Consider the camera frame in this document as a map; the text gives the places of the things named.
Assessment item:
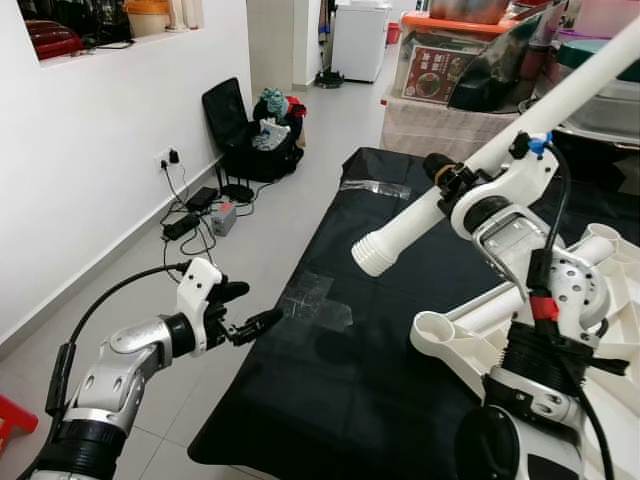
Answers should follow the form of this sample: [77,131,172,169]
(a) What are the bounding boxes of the clear tape cross patch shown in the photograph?
[280,270,353,331]

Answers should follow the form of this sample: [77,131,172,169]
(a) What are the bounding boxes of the grey box device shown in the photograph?
[208,200,238,236]

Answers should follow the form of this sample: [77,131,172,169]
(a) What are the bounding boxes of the black power adapter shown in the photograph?
[162,212,201,241]
[185,187,219,213]

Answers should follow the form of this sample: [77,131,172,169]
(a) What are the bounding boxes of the black tablecloth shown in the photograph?
[188,147,640,480]

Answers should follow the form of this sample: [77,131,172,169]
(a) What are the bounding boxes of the black plastic bag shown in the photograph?
[447,5,566,113]

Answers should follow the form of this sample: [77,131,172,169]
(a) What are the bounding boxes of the black fabric bag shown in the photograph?
[222,115,306,183]

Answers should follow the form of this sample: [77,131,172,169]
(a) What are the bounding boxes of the black wok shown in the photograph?
[570,130,640,186]

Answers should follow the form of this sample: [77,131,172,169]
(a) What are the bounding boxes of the white cabinet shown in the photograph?
[330,0,391,83]

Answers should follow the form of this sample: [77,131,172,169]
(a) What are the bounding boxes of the steel cooking pot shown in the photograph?
[430,0,511,26]

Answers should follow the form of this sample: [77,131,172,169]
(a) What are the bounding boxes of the white plastic wrapper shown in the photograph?
[255,118,291,151]

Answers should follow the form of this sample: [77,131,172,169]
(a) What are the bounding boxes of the clear plastic storage container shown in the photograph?
[555,70,640,141]

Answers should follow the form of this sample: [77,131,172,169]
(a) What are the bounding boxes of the red floor object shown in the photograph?
[0,395,39,456]

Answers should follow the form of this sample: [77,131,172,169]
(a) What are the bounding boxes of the white stacked cups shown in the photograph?
[165,0,206,31]

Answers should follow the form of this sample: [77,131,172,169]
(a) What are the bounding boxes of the orange lidded tub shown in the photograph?
[125,0,171,39]

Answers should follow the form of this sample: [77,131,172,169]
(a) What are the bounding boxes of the dark red round pot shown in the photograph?
[25,20,86,61]

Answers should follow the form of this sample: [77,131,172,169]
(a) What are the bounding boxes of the black mesh item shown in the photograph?
[20,0,126,41]

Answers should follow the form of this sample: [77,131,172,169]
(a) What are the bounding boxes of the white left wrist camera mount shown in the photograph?
[178,258,226,353]

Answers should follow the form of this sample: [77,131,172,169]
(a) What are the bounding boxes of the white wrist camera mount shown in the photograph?
[450,135,561,241]
[178,258,226,353]

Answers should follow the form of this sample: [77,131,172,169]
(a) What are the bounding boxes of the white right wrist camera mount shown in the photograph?
[450,135,561,241]

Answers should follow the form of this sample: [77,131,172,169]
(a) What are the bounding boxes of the black floor cable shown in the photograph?
[160,160,261,291]

